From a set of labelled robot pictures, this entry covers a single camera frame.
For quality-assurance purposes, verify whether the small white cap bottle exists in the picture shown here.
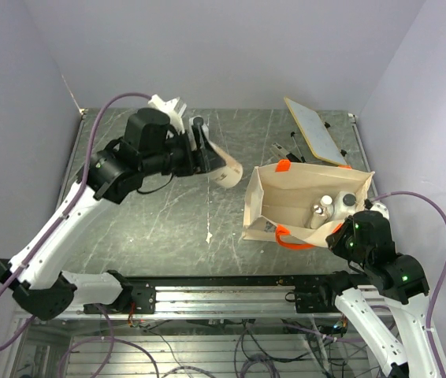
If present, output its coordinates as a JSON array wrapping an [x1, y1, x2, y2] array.
[[320, 195, 334, 217]]

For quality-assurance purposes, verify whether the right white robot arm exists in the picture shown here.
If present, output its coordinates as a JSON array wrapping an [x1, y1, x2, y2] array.
[[318, 210, 446, 377]]

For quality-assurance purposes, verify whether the white board wooden edge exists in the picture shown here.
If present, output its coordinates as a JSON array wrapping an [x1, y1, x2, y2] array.
[[284, 97, 347, 166]]

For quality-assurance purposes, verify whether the beige round lid bottle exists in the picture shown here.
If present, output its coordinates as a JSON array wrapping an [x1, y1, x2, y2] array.
[[207, 142, 243, 189]]

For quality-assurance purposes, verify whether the small grey black device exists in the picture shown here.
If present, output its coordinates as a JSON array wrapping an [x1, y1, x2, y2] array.
[[270, 143, 302, 163]]

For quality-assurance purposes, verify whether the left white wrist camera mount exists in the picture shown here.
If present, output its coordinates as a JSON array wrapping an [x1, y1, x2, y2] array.
[[147, 94, 187, 134]]

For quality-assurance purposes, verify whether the beige canvas tote bag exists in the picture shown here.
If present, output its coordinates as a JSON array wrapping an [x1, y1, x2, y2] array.
[[242, 160, 374, 250]]

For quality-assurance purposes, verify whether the white bottle grey cap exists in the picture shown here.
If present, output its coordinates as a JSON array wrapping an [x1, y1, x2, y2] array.
[[187, 116, 209, 151], [332, 191, 357, 221]]

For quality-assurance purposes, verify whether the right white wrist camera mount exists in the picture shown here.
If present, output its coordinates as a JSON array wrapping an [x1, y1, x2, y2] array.
[[365, 199, 390, 220]]

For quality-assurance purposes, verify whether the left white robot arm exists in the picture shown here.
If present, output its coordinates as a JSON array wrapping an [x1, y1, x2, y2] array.
[[0, 108, 224, 321]]

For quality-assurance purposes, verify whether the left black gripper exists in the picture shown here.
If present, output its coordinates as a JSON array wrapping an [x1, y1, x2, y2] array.
[[141, 122, 226, 177]]

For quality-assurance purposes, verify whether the clear silver top bottle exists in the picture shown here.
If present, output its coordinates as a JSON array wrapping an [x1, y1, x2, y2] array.
[[308, 205, 329, 229]]

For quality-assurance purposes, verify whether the aluminium rail frame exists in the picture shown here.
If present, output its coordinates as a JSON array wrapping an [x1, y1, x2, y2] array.
[[0, 109, 440, 378]]

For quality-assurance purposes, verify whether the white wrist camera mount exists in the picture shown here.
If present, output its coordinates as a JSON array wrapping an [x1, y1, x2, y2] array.
[[365, 199, 390, 220], [147, 94, 187, 134]]

